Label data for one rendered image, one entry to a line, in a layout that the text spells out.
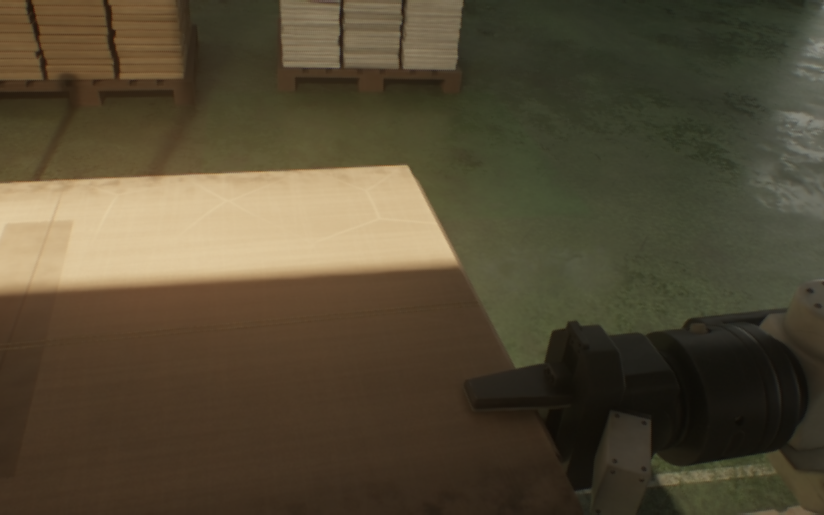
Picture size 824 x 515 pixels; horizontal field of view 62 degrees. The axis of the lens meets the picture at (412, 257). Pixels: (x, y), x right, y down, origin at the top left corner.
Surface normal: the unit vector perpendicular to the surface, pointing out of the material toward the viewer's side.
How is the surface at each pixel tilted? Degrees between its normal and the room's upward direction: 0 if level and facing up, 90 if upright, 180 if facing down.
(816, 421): 87
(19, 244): 0
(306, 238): 0
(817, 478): 90
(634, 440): 0
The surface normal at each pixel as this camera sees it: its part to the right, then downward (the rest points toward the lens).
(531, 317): 0.07, -0.83
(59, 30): 0.23, 0.55
